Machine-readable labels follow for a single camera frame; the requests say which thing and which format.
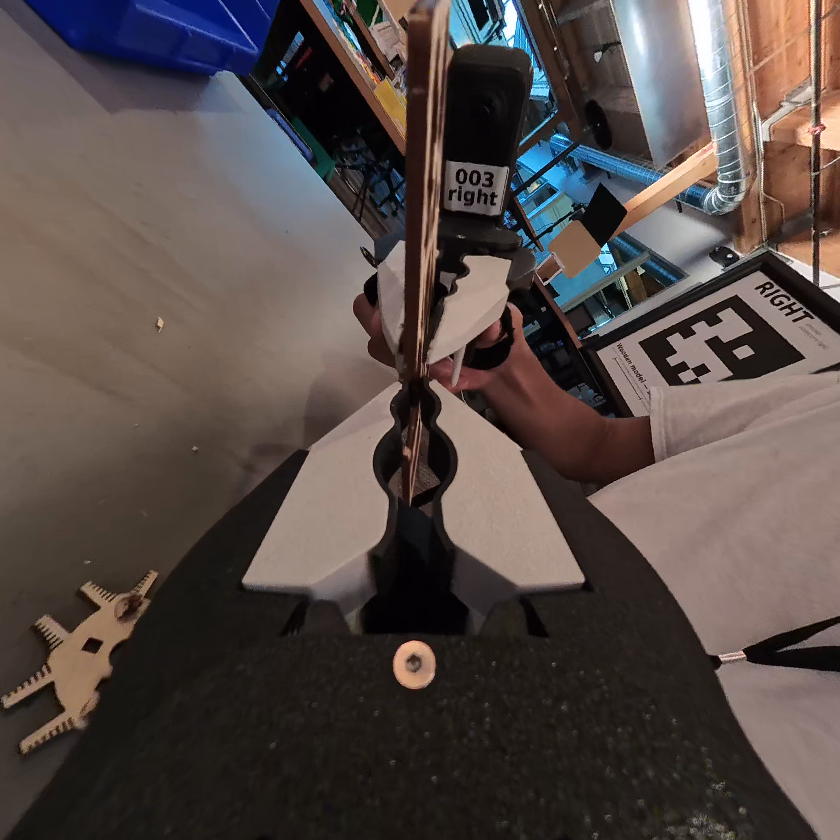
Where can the wooden spoked gear with hub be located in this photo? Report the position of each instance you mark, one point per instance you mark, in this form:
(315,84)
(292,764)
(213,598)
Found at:
(72,656)

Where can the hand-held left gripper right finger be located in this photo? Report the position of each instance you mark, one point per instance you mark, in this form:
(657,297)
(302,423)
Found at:
(505,525)

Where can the wooden part sheet round cutouts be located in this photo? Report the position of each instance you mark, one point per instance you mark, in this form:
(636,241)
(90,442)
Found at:
(423,197)

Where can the wooden storage shelf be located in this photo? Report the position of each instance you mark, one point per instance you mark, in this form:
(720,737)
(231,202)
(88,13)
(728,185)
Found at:
(367,79)

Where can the person's right forearm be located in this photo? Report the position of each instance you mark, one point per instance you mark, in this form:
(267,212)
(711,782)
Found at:
(577,433)

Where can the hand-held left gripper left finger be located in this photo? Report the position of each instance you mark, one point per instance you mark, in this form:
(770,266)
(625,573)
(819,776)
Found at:
(315,525)

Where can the person's white t-shirt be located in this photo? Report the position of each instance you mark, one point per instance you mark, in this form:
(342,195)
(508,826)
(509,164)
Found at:
(754,525)

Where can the person's right hand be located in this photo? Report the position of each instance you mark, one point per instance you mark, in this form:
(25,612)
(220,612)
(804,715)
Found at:
(367,321)

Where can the wooden beam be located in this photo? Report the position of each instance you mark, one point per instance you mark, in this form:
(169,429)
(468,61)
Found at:
(669,184)

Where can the metal ventilation box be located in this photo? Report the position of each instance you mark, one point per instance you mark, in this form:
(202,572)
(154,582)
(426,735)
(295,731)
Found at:
(656,79)

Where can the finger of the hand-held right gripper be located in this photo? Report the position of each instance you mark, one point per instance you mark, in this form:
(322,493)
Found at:
(392,295)
(482,295)

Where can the grey desk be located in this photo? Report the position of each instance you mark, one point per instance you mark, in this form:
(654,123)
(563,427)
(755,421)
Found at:
(164,229)

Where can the silver ventilation duct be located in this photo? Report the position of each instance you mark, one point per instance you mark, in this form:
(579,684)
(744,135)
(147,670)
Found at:
(722,98)

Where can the framed black-white marker sign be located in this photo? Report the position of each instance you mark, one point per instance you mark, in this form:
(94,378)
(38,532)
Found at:
(722,341)

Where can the blue plastic bin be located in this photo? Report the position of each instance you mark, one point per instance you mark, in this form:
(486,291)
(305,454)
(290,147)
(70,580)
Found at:
(164,33)

